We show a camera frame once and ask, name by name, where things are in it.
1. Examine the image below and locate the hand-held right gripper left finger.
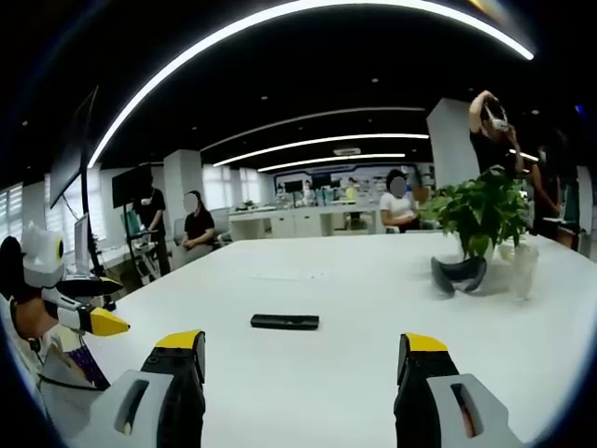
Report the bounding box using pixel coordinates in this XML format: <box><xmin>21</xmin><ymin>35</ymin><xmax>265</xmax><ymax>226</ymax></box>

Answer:
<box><xmin>81</xmin><ymin>329</ymin><xmax>207</xmax><ymax>448</ymax></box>

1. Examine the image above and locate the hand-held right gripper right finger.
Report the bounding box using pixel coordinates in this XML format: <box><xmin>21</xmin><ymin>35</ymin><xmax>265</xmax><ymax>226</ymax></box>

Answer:
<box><xmin>394</xmin><ymin>332</ymin><xmax>523</xmax><ymax>448</ymax></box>

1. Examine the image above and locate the black remote control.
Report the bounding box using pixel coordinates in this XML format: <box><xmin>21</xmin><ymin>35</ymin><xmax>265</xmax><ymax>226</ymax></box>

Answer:
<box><xmin>250</xmin><ymin>314</ymin><xmax>321</xmax><ymax>331</ymax></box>

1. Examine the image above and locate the purple keyboard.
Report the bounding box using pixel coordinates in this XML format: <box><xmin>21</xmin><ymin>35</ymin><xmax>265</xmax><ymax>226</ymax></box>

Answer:
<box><xmin>67</xmin><ymin>344</ymin><xmax>111</xmax><ymax>390</ymax></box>

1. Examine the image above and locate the black monitor on stand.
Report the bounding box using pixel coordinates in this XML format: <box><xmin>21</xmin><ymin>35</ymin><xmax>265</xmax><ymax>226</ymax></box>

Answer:
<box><xmin>110</xmin><ymin>163</ymin><xmax>155</xmax><ymax>209</ymax></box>

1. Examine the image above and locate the black headset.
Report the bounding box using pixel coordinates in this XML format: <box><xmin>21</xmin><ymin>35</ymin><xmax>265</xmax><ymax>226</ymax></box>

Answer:
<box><xmin>429</xmin><ymin>255</ymin><xmax>489</xmax><ymax>297</ymax></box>

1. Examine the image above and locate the clear plastic cup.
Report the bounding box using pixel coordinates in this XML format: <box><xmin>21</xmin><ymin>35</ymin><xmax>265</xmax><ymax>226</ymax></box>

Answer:
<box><xmin>508</xmin><ymin>243</ymin><xmax>540</xmax><ymax>301</ymax></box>

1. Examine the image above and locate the green potted plant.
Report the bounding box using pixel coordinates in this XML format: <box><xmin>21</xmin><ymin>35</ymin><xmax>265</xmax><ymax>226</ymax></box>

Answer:
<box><xmin>419</xmin><ymin>166</ymin><xmax>535</xmax><ymax>260</ymax></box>

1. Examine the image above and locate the white counter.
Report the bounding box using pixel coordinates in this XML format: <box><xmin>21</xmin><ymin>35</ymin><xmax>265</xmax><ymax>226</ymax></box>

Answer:
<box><xmin>228</xmin><ymin>204</ymin><xmax>388</xmax><ymax>242</ymax></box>

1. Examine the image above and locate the white headset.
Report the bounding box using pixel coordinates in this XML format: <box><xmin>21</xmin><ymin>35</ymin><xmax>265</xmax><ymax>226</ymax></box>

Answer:
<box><xmin>484</xmin><ymin>103</ymin><xmax>510</xmax><ymax>133</ymax></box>

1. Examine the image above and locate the curved ceiling light strip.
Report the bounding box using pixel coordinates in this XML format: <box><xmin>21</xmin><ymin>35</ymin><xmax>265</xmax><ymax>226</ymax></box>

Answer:
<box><xmin>86</xmin><ymin>0</ymin><xmax>535</xmax><ymax>170</ymax></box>

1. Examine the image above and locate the black cable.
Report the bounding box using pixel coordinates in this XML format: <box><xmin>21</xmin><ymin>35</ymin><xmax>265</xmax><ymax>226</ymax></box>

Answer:
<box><xmin>27</xmin><ymin>339</ymin><xmax>102</xmax><ymax>391</ymax></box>

